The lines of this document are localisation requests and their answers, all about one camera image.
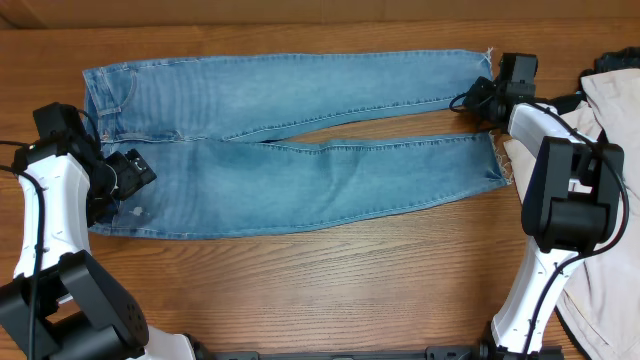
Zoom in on black cable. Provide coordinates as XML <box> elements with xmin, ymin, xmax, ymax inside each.
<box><xmin>0</xmin><ymin>107</ymin><xmax>104</xmax><ymax>360</ymax></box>
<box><xmin>448</xmin><ymin>92</ymin><xmax>631</xmax><ymax>359</ymax></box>

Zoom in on black garment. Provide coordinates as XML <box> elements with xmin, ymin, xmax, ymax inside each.
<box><xmin>549</xmin><ymin>47</ymin><xmax>640</xmax><ymax>115</ymax></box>

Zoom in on light blue denim jeans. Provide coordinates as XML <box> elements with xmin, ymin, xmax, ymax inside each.
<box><xmin>83</xmin><ymin>50</ymin><xmax>508</xmax><ymax>240</ymax></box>

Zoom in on left black cable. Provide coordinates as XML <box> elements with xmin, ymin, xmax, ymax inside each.
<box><xmin>0</xmin><ymin>107</ymin><xmax>104</xmax><ymax>360</ymax></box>

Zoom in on pale pink garment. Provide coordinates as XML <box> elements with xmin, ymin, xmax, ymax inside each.
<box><xmin>490</xmin><ymin>68</ymin><xmax>639</xmax><ymax>359</ymax></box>

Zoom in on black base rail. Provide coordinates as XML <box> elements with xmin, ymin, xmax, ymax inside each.
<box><xmin>195</xmin><ymin>343</ymin><xmax>565</xmax><ymax>360</ymax></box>

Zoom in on right black cable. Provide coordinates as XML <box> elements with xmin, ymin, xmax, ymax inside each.
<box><xmin>448</xmin><ymin>92</ymin><xmax>631</xmax><ymax>359</ymax></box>

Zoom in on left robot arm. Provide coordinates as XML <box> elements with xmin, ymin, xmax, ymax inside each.
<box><xmin>1</xmin><ymin>102</ymin><xmax>212</xmax><ymax>360</ymax></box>

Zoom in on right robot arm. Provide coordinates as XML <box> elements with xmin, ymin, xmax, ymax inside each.
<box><xmin>426</xmin><ymin>53</ymin><xmax>630</xmax><ymax>360</ymax></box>

